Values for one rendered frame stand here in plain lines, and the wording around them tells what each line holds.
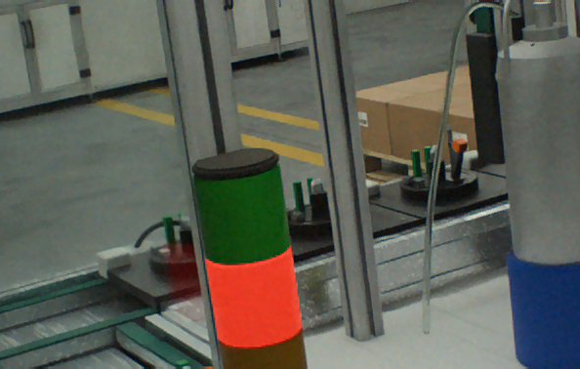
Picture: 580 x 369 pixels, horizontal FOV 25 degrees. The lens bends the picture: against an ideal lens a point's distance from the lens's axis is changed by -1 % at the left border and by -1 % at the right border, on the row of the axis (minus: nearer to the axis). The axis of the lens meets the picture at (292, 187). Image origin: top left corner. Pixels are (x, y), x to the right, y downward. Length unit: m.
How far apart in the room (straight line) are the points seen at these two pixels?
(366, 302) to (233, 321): 1.25
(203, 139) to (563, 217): 1.04
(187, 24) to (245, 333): 0.18
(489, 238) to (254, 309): 1.49
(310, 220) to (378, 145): 4.14
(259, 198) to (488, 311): 1.34
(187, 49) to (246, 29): 9.63
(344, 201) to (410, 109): 4.10
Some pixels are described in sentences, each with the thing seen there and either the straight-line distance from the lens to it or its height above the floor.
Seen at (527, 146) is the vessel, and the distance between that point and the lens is 1.72.
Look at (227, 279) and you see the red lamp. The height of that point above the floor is 1.35.
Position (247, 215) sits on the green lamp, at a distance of 0.73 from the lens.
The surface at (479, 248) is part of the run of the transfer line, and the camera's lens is 2.21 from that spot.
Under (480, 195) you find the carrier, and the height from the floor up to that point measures 0.97.
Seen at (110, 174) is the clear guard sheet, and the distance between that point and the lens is 0.75.
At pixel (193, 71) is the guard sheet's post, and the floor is 1.47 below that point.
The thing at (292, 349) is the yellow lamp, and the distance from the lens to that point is 0.76.
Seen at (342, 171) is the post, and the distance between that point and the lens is 1.91.
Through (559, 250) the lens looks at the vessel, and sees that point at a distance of 1.75.
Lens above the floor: 1.58
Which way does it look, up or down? 14 degrees down
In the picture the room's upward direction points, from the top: 8 degrees counter-clockwise
